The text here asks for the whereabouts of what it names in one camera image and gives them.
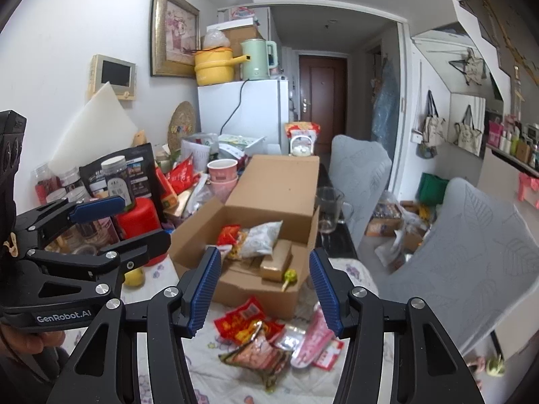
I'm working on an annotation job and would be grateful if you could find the light green electric kettle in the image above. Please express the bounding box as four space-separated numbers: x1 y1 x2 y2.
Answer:
240 39 279 81

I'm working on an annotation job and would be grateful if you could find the brown peanut snack packet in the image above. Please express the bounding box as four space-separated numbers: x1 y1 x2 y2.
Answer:
218 324 293 391

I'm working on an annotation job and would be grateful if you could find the row of cosmetic bottles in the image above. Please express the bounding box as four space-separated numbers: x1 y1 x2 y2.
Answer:
486 113 539 169

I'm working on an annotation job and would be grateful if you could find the white printed leaflet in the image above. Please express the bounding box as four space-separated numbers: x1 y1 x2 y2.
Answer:
182 137 211 173

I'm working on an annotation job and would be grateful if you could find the small red snack packet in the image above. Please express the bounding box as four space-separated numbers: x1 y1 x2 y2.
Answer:
217 224 242 247

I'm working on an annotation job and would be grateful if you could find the yellow cooking pot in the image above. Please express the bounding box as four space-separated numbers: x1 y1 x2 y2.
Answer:
194 47 252 87

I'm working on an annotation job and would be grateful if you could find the clear snack packet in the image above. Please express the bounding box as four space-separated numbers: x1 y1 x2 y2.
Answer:
278 326 312 352

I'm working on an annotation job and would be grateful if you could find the red snack packet yellow print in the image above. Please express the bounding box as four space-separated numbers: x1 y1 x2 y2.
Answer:
214 296 286 346

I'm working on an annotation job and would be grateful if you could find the green bag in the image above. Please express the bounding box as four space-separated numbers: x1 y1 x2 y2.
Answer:
418 172 450 207

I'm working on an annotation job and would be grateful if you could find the clear plastic jar white lid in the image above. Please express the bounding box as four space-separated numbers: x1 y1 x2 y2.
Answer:
45 189 70 211
59 167 83 194
65 187 91 211

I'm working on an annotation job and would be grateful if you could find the red stand-up pouch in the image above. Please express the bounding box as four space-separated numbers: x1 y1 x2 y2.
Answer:
166 158 198 194

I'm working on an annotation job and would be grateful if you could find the pink and red snack packet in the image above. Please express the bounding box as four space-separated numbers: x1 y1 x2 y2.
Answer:
290 303 346 372

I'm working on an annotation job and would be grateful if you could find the pink ribbon bow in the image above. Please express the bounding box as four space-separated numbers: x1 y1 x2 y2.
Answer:
518 172 539 211

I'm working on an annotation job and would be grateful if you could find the white fridge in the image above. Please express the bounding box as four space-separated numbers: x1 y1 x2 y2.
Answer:
197 79 290 156

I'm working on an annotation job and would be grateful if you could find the black power cable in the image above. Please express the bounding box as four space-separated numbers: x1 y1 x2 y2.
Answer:
220 79 249 135

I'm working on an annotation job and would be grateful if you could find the white plastic bag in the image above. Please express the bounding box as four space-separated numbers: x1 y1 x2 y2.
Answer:
375 227 417 270

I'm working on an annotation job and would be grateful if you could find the gold framed picture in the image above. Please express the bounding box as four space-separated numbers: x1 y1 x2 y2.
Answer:
150 0 201 78

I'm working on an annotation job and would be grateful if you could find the green and white package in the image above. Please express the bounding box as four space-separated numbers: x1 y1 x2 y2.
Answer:
217 134 249 154

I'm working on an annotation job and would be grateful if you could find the small cardboard box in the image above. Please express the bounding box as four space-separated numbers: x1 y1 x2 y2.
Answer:
366 214 403 237

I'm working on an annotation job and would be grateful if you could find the brown door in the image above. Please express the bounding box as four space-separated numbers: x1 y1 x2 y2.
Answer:
299 53 348 148

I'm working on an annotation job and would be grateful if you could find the beige wall intercom panel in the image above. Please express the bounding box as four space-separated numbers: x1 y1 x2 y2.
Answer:
88 54 137 102

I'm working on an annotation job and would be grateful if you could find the white foam board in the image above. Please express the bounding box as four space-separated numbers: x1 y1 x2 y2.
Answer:
48 82 139 173

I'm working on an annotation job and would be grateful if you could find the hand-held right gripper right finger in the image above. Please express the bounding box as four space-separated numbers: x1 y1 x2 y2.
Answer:
309 247 487 404

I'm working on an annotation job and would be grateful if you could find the white cabinet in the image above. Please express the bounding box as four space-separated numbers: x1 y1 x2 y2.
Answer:
478 145 539 236

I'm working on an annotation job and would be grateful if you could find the clear bag of yellow waffles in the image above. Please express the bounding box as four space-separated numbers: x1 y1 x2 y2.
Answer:
223 238 253 262

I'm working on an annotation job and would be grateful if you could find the white dotted snack packet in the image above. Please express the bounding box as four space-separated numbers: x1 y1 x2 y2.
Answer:
238 220 284 258

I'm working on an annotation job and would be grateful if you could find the person's left hand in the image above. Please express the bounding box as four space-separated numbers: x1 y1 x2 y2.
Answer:
0 326 66 363

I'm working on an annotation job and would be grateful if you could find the red plastic container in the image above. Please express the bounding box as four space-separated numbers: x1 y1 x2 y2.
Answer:
115 197 163 247

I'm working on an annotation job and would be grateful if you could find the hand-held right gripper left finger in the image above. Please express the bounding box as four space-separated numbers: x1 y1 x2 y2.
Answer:
46 246 222 404

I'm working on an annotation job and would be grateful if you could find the brown carton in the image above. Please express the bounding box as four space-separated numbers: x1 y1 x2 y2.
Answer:
219 25 264 49

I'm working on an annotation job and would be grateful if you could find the white paper box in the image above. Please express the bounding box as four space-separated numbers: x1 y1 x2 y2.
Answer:
246 135 282 156

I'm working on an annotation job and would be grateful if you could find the large cardboard box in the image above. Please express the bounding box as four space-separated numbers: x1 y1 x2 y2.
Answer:
169 154 321 321

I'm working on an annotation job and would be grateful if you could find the red and white nut bag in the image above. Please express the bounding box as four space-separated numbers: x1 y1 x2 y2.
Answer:
284 122 321 144

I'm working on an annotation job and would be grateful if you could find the round woven straw mat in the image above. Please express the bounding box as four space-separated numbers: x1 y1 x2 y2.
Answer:
167 101 198 152

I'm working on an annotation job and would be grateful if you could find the beige tote bag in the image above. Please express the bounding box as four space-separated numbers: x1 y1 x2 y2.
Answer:
421 90 447 148

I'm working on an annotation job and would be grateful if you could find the clear jar of red fruit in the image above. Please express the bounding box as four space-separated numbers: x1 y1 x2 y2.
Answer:
34 164 57 203

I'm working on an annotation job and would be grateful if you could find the white quilted cartoon mat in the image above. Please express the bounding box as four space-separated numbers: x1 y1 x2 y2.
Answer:
63 257 371 404

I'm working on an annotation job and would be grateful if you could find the tall labelled clear jar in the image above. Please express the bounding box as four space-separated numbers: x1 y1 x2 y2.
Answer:
100 156 136 207

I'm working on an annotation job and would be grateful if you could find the crumpled clear bag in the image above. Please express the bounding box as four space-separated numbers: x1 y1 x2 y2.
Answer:
203 25 232 49

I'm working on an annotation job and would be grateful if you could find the person's left forearm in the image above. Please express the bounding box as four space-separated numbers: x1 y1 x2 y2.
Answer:
0 347 81 404

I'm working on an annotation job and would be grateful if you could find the pink paper cup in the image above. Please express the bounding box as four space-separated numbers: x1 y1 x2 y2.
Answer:
207 159 239 183
209 177 240 203

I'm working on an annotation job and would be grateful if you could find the glass measuring cup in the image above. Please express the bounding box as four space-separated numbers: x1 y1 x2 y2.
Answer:
316 187 354 234

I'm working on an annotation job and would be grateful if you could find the blue plastic garment cover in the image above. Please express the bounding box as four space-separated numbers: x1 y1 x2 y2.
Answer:
371 53 401 152

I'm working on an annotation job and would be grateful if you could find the black stand-up snack pouch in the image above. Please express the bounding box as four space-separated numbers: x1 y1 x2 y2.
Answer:
79 143 163 211

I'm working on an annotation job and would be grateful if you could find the small gold box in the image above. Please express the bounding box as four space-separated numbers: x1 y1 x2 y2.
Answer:
260 239 294 282

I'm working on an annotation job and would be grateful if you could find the grey leaf-pattern chair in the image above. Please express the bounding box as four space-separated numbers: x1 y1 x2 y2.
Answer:
327 135 392 249
375 177 539 346

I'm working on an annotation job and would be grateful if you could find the yellow lemon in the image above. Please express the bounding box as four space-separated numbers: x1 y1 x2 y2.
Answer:
122 261 146 289

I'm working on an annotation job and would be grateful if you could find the clear plastic bag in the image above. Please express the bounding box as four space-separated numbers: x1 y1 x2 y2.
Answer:
185 181 228 220

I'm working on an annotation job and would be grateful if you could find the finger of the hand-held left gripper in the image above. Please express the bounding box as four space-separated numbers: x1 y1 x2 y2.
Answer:
10 195 127 254
25 229 172 300

